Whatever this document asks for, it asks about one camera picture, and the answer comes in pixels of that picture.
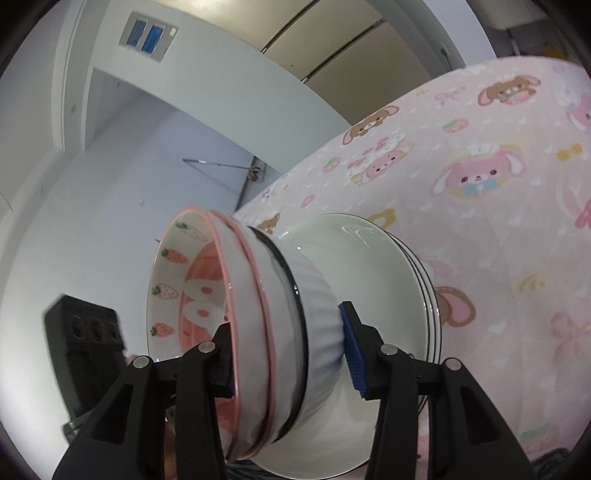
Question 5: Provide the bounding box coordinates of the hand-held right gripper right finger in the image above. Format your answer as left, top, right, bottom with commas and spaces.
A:
338, 301, 539, 480

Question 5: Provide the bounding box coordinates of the gold refrigerator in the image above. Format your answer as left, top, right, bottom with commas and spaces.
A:
259, 0, 446, 127

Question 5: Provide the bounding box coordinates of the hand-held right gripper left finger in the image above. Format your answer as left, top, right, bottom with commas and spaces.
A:
52, 323, 236, 480

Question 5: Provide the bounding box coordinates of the white ribbed bowl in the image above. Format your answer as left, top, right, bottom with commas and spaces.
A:
247, 225, 348, 441

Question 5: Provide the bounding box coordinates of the mop with metal handle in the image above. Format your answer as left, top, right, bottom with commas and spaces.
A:
182, 157, 262, 210

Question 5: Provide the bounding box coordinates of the grey wall electrical panel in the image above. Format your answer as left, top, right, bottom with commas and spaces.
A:
117, 11, 180, 63

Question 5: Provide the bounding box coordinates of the pink cartoon print tablecloth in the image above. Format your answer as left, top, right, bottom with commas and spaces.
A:
233, 58, 591, 480

